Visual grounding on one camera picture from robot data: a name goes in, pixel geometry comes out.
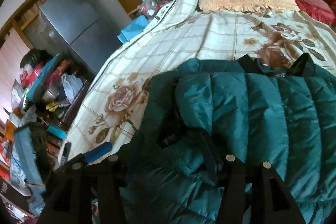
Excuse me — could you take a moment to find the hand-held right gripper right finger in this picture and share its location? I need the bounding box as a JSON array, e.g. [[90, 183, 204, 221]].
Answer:
[[197, 132, 306, 224]]

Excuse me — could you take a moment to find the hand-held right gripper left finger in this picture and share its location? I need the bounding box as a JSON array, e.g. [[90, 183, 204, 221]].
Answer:
[[37, 142, 129, 224]]

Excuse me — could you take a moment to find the green puffer jacket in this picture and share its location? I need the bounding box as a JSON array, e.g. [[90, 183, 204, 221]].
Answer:
[[119, 52, 336, 224]]

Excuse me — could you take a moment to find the dark wooden cabinet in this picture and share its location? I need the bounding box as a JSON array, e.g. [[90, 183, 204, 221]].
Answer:
[[47, 74, 92, 132]]

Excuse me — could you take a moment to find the teal container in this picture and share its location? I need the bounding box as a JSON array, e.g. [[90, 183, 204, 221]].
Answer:
[[47, 126, 67, 139]]

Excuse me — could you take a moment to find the yellow snack packet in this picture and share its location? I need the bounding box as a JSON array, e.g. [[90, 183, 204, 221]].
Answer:
[[46, 101, 62, 111]]

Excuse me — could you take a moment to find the teal cloth bag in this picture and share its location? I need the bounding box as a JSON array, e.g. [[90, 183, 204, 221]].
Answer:
[[13, 122, 50, 185]]

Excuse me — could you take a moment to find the teal flat board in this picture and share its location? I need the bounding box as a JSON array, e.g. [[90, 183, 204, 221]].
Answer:
[[28, 53, 61, 102]]

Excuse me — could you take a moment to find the red and white plastic bag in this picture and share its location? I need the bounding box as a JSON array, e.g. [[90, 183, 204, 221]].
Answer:
[[20, 63, 44, 86]]

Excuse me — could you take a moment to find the black bag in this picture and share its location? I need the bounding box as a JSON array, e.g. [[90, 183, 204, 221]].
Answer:
[[20, 49, 53, 69]]

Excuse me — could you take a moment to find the floral plaid bedsheet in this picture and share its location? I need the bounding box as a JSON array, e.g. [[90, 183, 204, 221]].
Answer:
[[59, 0, 336, 169]]

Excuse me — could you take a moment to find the blue paper box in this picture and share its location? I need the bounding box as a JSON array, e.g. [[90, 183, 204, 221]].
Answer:
[[117, 15, 150, 43]]

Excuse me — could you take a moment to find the grey refrigerator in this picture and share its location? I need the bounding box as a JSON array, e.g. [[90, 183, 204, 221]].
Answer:
[[39, 0, 124, 75]]

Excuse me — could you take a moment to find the clear bag of snacks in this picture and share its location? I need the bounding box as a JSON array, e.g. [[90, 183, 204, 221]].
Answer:
[[142, 0, 164, 17]]

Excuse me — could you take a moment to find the red ruffled pillow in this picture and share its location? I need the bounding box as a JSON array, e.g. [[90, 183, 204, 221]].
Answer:
[[285, 0, 336, 25]]

